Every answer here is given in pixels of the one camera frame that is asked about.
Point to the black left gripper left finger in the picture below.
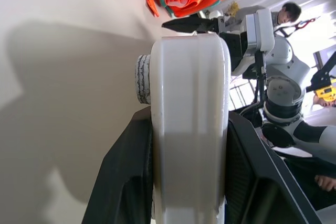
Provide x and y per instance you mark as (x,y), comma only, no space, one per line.
(123,155)

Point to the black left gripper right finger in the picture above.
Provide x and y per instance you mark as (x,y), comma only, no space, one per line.
(252,171)

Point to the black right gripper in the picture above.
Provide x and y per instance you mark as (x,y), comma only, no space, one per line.
(235,48)

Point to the bare bystander hand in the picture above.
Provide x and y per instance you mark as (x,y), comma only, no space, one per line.
(326,183)

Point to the yellow dried flowers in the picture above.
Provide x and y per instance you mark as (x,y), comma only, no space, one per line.
(233,8)

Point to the dark-haired bystander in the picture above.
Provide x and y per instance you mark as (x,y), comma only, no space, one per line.
(288,12)

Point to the yellow and black device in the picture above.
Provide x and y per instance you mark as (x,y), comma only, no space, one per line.
(326,93)

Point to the red and black background gripper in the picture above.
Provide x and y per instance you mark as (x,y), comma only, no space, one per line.
(305,23)

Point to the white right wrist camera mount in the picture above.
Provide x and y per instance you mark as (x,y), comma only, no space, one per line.
(260,28)

